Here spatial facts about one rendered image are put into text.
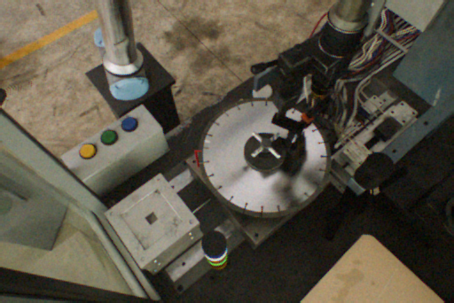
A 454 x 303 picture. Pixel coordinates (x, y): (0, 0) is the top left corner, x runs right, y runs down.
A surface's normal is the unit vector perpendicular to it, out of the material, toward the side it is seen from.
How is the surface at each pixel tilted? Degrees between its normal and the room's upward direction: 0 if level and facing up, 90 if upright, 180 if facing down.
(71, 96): 0
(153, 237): 0
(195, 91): 0
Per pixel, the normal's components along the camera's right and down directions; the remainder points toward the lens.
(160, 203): -0.01, -0.44
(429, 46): -0.78, 0.57
